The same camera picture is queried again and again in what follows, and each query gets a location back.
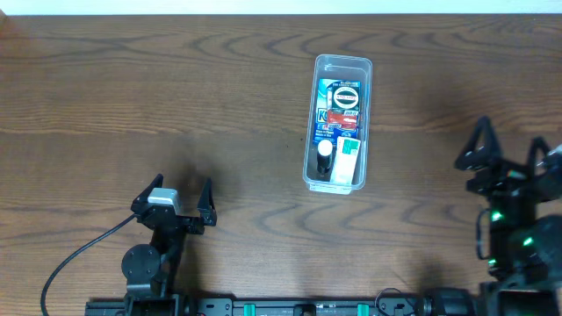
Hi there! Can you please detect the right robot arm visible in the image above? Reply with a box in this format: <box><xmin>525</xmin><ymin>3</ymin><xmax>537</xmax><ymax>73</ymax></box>
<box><xmin>414</xmin><ymin>117</ymin><xmax>561</xmax><ymax>315</ymax></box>

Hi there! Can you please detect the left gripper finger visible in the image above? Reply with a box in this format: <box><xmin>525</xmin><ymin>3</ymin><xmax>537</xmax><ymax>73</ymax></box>
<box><xmin>197</xmin><ymin>178</ymin><xmax>217</xmax><ymax>226</ymax></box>
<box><xmin>131</xmin><ymin>174</ymin><xmax>163</xmax><ymax>214</ymax></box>

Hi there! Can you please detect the green round-label box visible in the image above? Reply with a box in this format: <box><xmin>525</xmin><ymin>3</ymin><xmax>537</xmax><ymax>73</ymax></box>
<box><xmin>331</xmin><ymin>82</ymin><xmax>360</xmax><ymax>111</ymax></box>

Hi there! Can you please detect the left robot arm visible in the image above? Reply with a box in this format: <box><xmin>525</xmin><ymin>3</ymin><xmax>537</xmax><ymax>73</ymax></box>
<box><xmin>121</xmin><ymin>174</ymin><xmax>217</xmax><ymax>315</ymax></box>

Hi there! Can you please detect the dark bottle white cap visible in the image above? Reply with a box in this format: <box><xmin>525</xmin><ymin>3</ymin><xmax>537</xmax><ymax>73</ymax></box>
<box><xmin>316</xmin><ymin>140</ymin><xmax>334</xmax><ymax>181</ymax></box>

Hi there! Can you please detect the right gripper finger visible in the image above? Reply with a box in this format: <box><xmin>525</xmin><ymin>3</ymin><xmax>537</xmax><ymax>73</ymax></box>
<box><xmin>526</xmin><ymin>136</ymin><xmax>551</xmax><ymax>176</ymax></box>
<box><xmin>454</xmin><ymin>116</ymin><xmax>502</xmax><ymax>170</ymax></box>

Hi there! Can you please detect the blue Kool Fever box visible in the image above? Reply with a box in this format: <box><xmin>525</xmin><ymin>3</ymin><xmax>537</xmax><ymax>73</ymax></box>
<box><xmin>313</xmin><ymin>78</ymin><xmax>362</xmax><ymax>144</ymax></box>

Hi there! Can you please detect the green white medicine box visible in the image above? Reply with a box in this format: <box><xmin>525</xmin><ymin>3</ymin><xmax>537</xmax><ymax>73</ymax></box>
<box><xmin>330</xmin><ymin>136</ymin><xmax>361</xmax><ymax>185</ymax></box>

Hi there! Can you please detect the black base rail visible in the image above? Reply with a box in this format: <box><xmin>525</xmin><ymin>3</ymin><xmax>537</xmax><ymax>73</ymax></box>
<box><xmin>85</xmin><ymin>292</ymin><xmax>479</xmax><ymax>316</ymax></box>

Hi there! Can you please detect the clear plastic container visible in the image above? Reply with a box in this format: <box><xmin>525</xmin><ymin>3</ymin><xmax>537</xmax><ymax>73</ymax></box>
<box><xmin>302</xmin><ymin>54</ymin><xmax>373</xmax><ymax>195</ymax></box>

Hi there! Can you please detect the red small box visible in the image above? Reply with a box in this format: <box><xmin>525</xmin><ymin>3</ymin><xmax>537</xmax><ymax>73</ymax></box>
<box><xmin>328</xmin><ymin>110</ymin><xmax>359</xmax><ymax>129</ymax></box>

